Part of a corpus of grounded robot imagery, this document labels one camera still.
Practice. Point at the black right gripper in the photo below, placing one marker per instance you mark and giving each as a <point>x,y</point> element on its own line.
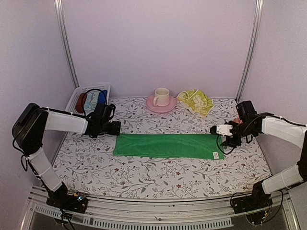
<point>231,143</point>

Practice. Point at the cream ceramic mug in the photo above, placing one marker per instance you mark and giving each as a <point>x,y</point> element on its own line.
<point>161,97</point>

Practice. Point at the light blue rolled towel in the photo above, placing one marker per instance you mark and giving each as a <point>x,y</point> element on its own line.
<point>87,104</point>

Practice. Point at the green microfibre towel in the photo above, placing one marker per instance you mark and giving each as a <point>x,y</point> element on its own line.
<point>197,146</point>

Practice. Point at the front aluminium rail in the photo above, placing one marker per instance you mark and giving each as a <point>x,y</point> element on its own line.
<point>111,213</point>

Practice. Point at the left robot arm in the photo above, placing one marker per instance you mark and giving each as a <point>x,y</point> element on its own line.
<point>30,128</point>

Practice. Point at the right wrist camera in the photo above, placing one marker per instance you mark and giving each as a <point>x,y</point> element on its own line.
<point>223,130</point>

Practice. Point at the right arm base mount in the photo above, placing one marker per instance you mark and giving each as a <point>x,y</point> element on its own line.
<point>244,203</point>

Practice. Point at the pale green rolled towel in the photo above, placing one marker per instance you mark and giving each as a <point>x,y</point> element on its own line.
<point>94,99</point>

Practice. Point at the right aluminium frame post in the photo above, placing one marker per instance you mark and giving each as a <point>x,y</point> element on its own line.
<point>251,49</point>

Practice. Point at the yellow patterned towel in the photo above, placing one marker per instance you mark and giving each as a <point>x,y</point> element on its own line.
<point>196,102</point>

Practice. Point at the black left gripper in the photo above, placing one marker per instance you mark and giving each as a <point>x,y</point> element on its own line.
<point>115,130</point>

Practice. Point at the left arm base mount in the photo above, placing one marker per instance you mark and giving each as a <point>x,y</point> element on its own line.
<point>76,202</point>

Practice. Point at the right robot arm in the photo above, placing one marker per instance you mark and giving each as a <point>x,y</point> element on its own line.
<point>284,143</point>

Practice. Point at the left aluminium frame post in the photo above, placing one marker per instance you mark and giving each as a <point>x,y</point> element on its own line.
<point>65,41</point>

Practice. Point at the dark red rolled towel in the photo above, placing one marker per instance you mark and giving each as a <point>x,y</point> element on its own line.
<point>80,103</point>

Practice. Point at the aluminium frame post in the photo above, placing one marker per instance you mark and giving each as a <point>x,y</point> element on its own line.
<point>65,41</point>
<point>251,49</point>

